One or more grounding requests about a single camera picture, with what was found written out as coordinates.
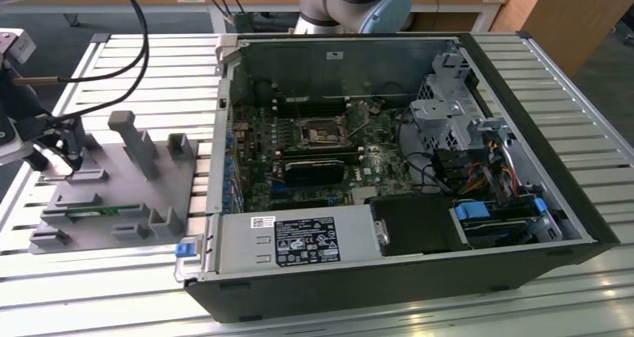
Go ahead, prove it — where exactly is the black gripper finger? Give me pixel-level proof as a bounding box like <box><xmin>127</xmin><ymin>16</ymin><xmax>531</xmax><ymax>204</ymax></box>
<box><xmin>23</xmin><ymin>129</ymin><xmax>65</xmax><ymax>171</ymax></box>
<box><xmin>47</xmin><ymin>118</ymin><xmax>89</xmax><ymax>175</ymax></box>

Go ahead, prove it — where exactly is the CPU socket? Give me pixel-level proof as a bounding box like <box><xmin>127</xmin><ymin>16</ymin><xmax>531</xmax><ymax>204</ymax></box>
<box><xmin>295</xmin><ymin>117</ymin><xmax>348</xmax><ymax>147</ymax></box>

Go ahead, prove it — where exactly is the grey parts rack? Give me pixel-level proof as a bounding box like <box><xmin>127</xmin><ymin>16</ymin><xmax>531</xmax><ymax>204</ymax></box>
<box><xmin>28</xmin><ymin>110</ymin><xmax>200</xmax><ymax>256</ymax></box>

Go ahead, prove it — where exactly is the green RAM stick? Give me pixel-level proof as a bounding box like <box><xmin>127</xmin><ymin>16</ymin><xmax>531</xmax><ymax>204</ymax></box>
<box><xmin>63</xmin><ymin>206</ymin><xmax>123</xmax><ymax>219</ymax></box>

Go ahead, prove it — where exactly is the silver power supply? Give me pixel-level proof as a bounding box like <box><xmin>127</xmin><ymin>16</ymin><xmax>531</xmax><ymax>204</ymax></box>
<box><xmin>213</xmin><ymin>204</ymin><xmax>386</xmax><ymax>281</ymax></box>

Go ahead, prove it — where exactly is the green circuit board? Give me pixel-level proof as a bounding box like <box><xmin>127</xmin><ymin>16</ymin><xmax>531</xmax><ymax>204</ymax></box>
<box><xmin>232</xmin><ymin>12</ymin><xmax>255</xmax><ymax>33</ymax></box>

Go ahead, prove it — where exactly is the black graphics card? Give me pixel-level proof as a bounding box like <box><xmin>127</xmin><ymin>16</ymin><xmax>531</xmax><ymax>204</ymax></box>
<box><xmin>279</xmin><ymin>159</ymin><xmax>347</xmax><ymax>189</ymax></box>

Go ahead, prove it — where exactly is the silver chipset heatsink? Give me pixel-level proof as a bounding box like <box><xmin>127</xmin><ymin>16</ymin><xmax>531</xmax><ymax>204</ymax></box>
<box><xmin>350</xmin><ymin>187</ymin><xmax>382</xmax><ymax>206</ymax></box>

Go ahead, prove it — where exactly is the green motherboard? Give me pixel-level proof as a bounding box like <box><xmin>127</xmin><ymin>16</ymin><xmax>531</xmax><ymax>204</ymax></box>
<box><xmin>229</xmin><ymin>99</ymin><xmax>415</xmax><ymax>212</ymax></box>

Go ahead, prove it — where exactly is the silver shroud latch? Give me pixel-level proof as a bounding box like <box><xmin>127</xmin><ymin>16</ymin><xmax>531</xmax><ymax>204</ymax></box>
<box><xmin>374</xmin><ymin>220</ymin><xmax>394</xmax><ymax>246</ymax></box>

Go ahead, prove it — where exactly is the black plastic shroud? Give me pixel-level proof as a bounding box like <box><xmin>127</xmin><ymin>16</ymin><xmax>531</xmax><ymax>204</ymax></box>
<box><xmin>368</xmin><ymin>194</ymin><xmax>471</xmax><ymax>257</ymax></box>

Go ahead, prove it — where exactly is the silver drive cage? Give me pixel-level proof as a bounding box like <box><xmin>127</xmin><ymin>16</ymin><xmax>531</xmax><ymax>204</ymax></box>
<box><xmin>408</xmin><ymin>49</ymin><xmax>514</xmax><ymax>158</ymax></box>

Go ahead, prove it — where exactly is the black open PC case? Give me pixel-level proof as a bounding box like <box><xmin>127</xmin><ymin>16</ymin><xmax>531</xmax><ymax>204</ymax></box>
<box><xmin>172</xmin><ymin>31</ymin><xmax>620</xmax><ymax>324</ymax></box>

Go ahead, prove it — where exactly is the blue disk carrier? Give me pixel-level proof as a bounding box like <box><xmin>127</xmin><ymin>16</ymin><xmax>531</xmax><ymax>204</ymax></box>
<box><xmin>452</xmin><ymin>200</ymin><xmax>491</xmax><ymax>223</ymax></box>

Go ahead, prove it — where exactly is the black disk drive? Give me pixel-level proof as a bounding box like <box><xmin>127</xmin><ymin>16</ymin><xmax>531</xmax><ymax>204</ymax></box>
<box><xmin>463</xmin><ymin>203</ymin><xmax>539</xmax><ymax>249</ymax></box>

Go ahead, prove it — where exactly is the brown wooden cabinet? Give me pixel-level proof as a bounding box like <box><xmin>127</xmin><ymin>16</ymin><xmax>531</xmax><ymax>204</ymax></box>
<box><xmin>519</xmin><ymin>0</ymin><xmax>634</xmax><ymax>79</ymax></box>

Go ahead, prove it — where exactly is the silver camera bracket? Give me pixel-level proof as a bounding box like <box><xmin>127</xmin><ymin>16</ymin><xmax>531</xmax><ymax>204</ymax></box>
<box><xmin>0</xmin><ymin>27</ymin><xmax>39</xmax><ymax>65</ymax></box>

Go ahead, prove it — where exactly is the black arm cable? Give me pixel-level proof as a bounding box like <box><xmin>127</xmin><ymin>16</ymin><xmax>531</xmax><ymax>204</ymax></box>
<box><xmin>12</xmin><ymin>0</ymin><xmax>151</xmax><ymax>125</ymax></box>

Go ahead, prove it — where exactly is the black cable bundle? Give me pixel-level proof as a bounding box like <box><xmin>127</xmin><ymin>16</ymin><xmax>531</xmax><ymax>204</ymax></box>
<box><xmin>403</xmin><ymin>149</ymin><xmax>471</xmax><ymax>199</ymax></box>

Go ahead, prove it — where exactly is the coloured power wire bundle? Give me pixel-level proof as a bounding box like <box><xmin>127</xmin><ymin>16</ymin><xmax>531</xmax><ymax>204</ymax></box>
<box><xmin>458</xmin><ymin>138</ymin><xmax>524</xmax><ymax>206</ymax></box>

